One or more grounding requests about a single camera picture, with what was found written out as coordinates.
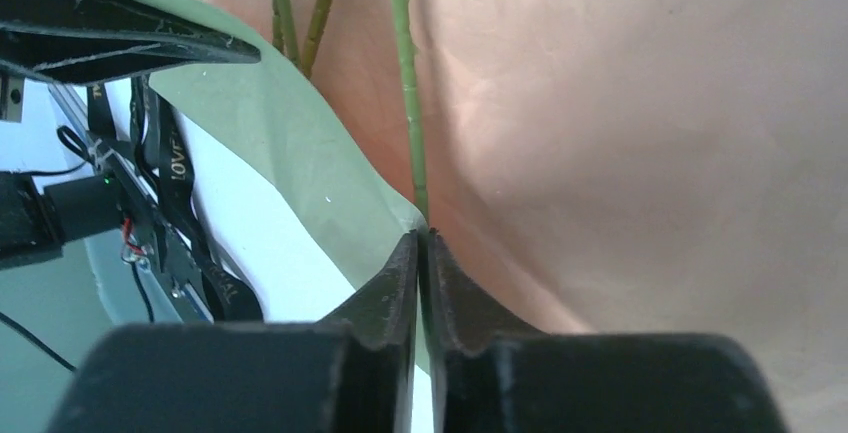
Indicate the white fake flower stem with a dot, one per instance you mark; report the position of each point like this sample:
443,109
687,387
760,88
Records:
406,52

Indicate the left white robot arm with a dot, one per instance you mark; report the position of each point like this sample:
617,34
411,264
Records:
28,225

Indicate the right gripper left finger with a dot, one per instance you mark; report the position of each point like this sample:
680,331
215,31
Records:
351,371

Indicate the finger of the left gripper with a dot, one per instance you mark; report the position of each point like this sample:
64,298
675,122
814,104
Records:
85,42

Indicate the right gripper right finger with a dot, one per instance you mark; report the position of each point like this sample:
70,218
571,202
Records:
491,371

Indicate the orange wrapping paper sheet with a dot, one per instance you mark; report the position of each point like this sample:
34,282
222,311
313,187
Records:
598,166

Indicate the yellow fake flower stem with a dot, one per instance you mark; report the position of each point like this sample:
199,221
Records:
317,24

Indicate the pink fake flower stem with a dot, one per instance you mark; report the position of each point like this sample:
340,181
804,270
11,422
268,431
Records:
284,31

